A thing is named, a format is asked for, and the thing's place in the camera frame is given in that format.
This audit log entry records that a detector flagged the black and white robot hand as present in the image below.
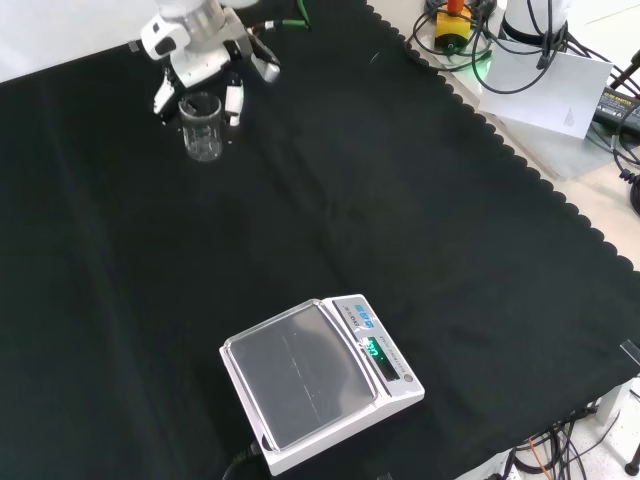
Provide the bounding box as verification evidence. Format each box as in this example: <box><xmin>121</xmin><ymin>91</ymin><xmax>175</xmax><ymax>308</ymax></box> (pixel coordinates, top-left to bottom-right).
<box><xmin>139</xmin><ymin>3</ymin><xmax>283</xmax><ymax>129</ymax></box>

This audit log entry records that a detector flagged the clear glass beaker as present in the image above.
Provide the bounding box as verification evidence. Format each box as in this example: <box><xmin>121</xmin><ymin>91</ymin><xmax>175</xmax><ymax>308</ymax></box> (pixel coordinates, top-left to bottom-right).
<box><xmin>178</xmin><ymin>92</ymin><xmax>223</xmax><ymax>163</ymax></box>

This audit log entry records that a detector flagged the white electronic balance steel pan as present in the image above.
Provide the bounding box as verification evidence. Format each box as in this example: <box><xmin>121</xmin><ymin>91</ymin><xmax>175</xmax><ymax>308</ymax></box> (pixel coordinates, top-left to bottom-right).
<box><xmin>218</xmin><ymin>293</ymin><xmax>427</xmax><ymax>477</ymax></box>

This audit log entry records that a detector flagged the black cloth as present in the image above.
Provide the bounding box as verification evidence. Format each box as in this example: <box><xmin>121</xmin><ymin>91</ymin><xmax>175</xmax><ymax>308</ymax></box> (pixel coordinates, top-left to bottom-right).
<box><xmin>0</xmin><ymin>0</ymin><xmax>640</xmax><ymax>480</ymax></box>

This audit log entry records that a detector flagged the yellow stop button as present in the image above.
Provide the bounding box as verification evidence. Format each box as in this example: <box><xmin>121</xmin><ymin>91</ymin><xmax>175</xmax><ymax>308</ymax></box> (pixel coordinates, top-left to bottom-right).
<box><xmin>433</xmin><ymin>0</ymin><xmax>473</xmax><ymax>54</ymax></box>

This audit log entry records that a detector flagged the white paper sheet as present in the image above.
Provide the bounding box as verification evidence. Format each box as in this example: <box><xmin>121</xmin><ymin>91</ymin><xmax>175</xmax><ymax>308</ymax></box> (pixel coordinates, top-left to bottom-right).
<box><xmin>477</xmin><ymin>49</ymin><xmax>615</xmax><ymax>141</ymax></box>

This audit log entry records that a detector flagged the black power adapter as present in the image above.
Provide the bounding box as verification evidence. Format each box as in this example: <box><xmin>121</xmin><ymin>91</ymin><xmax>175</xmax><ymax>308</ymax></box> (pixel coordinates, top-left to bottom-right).
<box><xmin>591</xmin><ymin>86</ymin><xmax>640</xmax><ymax>147</ymax></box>

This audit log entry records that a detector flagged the black balance power cable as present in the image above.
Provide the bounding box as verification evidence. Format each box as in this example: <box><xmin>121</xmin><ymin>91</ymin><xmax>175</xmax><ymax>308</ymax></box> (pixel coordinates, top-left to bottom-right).
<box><xmin>221</xmin><ymin>440</ymin><xmax>262</xmax><ymax>480</ymax></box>

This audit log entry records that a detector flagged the black cable bundle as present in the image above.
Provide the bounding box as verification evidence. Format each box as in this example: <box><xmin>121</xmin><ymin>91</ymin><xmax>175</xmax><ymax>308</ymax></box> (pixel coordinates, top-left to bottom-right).
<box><xmin>504</xmin><ymin>399</ymin><xmax>640</xmax><ymax>480</ymax></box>

